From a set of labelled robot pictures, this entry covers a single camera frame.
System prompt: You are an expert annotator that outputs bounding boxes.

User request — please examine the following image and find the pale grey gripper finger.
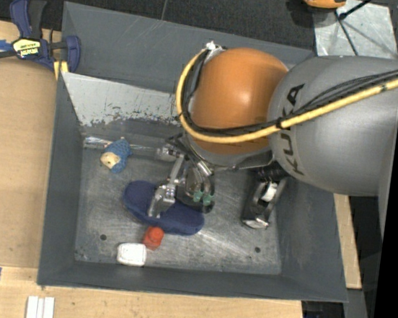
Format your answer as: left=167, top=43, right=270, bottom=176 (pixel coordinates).
left=162, top=183, right=179, bottom=213
left=146, top=183, right=168, bottom=221

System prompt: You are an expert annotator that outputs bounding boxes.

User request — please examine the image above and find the dark blue cloth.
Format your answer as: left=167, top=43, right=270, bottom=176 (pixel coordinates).
left=118, top=177, right=211, bottom=239

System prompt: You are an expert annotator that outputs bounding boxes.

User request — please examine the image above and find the red block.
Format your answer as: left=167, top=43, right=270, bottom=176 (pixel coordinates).
left=141, top=224, right=167, bottom=252

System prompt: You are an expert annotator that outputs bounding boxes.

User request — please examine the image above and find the white block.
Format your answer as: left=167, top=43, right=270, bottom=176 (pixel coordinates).
left=115, top=240, right=149, bottom=269

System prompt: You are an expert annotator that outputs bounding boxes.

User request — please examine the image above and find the blue and cream toy animal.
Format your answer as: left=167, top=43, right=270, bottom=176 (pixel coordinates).
left=98, top=134, right=136, bottom=177

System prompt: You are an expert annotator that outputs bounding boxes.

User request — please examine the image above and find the grey metal bin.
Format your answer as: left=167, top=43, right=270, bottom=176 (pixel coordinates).
left=26, top=0, right=383, bottom=318

